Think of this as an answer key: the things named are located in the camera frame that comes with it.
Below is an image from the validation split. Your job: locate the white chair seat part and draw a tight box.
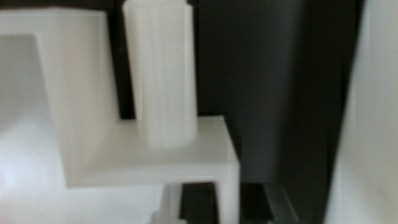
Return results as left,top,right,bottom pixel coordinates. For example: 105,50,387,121
0,8,240,224

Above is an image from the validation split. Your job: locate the white right fence wall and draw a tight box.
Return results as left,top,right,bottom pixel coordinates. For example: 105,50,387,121
323,0,398,224

